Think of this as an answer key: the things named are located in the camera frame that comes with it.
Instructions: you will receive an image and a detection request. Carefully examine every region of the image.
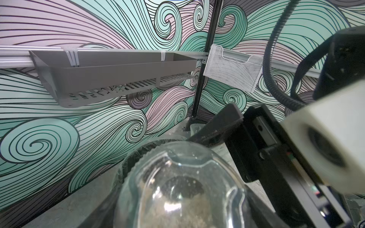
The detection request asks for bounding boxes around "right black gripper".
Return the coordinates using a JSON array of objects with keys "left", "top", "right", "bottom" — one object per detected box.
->
[{"left": 187, "top": 103, "right": 352, "bottom": 228}]

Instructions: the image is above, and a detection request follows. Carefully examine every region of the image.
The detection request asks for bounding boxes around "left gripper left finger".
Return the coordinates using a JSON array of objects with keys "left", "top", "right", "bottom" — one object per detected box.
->
[{"left": 78, "top": 186, "right": 121, "bottom": 228}]

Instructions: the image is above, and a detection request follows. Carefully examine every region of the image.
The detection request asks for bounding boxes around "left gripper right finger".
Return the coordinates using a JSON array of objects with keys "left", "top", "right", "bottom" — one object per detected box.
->
[{"left": 243, "top": 185, "right": 289, "bottom": 228}]

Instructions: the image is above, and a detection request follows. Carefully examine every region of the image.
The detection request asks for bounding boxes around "glass oatmeal jar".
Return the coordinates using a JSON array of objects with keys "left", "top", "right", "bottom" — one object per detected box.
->
[{"left": 113, "top": 141, "right": 245, "bottom": 228}]

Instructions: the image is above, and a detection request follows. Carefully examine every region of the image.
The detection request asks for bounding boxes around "poured oatmeal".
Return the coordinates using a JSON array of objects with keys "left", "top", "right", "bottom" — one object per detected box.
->
[{"left": 140, "top": 194, "right": 216, "bottom": 228}]

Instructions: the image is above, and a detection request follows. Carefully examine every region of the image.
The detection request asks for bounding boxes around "clear acrylic wall holder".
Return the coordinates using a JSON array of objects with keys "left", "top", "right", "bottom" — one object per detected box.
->
[{"left": 203, "top": 44, "right": 263, "bottom": 93}]

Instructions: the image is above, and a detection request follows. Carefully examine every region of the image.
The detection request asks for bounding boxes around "right black corrugated cable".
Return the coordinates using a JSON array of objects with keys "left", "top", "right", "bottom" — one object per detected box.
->
[{"left": 262, "top": 0, "right": 334, "bottom": 112}]

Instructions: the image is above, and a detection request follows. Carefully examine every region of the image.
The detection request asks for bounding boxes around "black wall shelf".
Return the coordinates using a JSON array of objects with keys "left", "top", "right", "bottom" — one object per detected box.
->
[{"left": 29, "top": 49, "right": 197, "bottom": 108}]

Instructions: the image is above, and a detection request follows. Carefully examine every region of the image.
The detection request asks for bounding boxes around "aluminium wall rail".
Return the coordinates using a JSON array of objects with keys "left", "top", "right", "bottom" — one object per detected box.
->
[{"left": 0, "top": 45, "right": 321, "bottom": 79}]

